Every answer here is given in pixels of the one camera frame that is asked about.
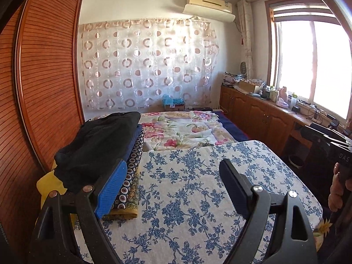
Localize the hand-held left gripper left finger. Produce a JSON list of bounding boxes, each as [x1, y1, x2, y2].
[[29, 158, 128, 264]]

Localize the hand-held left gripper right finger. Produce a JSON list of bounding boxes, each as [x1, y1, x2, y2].
[[219, 159, 318, 264]]

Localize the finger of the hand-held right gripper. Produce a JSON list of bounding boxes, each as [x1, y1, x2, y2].
[[300, 123, 352, 147]]

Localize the black printed T-shirt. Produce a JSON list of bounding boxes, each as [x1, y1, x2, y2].
[[54, 112, 141, 194]]

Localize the person's right hand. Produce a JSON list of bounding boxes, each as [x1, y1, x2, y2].
[[328, 162, 352, 212]]

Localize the waste bin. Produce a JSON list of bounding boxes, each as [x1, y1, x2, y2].
[[287, 155, 304, 168]]

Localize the dark medallion-print cloth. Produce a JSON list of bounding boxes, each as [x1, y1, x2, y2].
[[111, 129, 145, 211]]

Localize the blue floral white mat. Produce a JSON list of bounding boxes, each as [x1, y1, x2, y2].
[[74, 140, 323, 264]]

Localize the navy blue garment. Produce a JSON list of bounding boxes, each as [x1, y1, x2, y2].
[[121, 124, 143, 165]]

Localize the navy bed blanket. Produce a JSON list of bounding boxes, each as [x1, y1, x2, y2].
[[217, 113, 251, 143]]

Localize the wooden sideboard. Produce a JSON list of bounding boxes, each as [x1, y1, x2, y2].
[[219, 84, 352, 168]]

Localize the sunflower print cloth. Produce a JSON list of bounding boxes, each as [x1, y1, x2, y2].
[[316, 218, 333, 237]]

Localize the light yellow blanket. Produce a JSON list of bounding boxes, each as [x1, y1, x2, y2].
[[37, 161, 76, 226]]

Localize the window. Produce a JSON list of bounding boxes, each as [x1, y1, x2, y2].
[[264, 0, 352, 121]]

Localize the pink floral quilt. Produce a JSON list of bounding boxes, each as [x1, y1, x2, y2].
[[91, 110, 238, 152]]

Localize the open cardboard box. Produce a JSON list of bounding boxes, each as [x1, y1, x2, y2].
[[239, 79, 265, 93]]

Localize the small brown box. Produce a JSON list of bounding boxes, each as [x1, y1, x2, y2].
[[164, 103, 186, 112]]

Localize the pile of papers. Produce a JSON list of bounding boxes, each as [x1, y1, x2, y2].
[[223, 71, 242, 86]]

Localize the tied beige window curtain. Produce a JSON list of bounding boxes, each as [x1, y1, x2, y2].
[[236, 0, 255, 79]]

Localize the sheer circle-patterned curtain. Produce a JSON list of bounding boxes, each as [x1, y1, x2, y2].
[[78, 19, 220, 110]]

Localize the wooden slatted wardrobe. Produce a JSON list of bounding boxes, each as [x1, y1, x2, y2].
[[0, 0, 86, 253]]

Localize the black cables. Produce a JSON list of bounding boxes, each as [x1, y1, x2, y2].
[[298, 100, 328, 121]]

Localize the wall air conditioner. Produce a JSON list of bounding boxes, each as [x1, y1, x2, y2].
[[183, 0, 236, 22]]

